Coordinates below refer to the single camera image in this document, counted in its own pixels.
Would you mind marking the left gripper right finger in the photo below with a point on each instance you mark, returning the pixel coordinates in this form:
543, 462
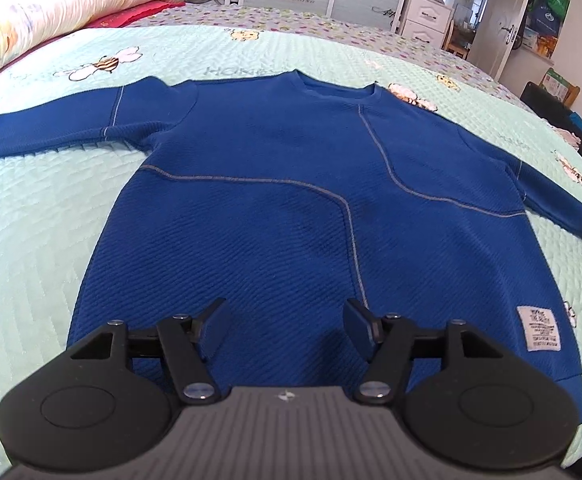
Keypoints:
385, 344

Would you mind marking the white drawer cabinet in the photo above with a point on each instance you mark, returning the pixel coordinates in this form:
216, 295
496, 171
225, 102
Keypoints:
426, 21

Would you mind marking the white clothes on chair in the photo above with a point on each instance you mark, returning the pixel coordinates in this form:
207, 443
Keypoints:
568, 137

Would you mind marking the white door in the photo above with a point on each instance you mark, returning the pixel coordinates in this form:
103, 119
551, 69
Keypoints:
495, 34

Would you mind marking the black sofa chair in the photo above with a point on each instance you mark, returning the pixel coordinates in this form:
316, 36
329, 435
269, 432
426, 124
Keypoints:
546, 106

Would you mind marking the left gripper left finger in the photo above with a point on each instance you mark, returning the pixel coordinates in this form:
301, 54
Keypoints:
188, 343

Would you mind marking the blue knit sweater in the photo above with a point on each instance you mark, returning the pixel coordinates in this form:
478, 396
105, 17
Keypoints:
287, 196

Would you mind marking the green white box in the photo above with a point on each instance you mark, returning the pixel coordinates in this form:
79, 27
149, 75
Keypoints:
555, 85

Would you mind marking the red pillow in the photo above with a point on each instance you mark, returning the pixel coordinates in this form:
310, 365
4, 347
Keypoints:
126, 17

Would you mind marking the mint bee-print quilt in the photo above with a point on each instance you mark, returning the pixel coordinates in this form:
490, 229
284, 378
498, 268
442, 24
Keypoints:
53, 206

